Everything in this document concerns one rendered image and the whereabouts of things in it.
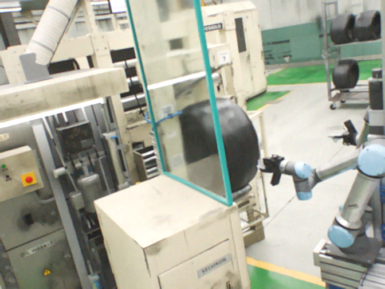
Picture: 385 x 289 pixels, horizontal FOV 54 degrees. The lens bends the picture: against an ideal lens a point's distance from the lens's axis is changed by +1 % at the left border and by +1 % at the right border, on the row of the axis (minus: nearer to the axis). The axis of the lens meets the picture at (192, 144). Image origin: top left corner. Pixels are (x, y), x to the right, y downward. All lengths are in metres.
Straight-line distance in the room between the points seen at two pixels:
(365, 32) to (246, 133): 5.20
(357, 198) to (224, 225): 0.66
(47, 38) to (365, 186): 1.69
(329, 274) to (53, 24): 1.95
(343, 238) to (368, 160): 0.41
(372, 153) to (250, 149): 0.73
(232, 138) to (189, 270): 0.93
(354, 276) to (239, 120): 1.00
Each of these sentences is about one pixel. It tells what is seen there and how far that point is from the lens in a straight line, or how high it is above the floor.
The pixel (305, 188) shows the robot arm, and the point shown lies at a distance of 1.92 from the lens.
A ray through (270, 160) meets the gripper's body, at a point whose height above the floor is 1.20.
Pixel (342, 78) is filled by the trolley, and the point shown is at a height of 0.59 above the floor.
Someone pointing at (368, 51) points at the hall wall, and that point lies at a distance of 13.15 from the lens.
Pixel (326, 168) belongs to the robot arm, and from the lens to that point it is 1.97.
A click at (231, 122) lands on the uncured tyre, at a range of 2.15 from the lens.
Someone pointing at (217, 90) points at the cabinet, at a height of 0.73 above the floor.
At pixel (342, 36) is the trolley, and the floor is 1.31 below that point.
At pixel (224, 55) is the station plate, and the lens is 2.61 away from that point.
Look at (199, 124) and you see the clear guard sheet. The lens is 1.43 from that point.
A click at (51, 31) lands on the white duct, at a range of 2.18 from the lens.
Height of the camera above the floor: 1.92
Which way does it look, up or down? 17 degrees down
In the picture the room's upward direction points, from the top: 11 degrees counter-clockwise
